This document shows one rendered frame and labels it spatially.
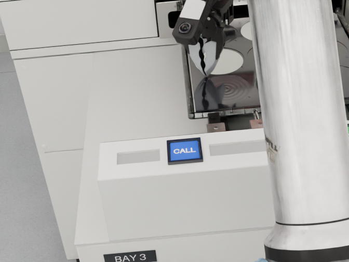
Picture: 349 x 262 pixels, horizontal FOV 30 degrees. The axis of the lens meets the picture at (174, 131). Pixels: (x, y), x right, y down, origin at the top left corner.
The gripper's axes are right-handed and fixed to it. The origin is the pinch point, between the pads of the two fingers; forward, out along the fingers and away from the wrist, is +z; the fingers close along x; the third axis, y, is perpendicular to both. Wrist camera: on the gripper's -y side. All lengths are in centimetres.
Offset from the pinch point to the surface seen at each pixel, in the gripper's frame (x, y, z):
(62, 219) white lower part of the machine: 52, 2, 66
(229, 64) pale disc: -2.5, 6.5, 1.6
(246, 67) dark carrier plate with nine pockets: -6.3, 6.5, 1.6
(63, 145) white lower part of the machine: 47, 5, 38
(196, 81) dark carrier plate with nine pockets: 1.1, -1.6, 1.6
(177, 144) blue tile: -8.6, -27.7, -4.8
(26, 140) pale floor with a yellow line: 112, 53, 92
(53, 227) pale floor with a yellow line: 72, 17, 92
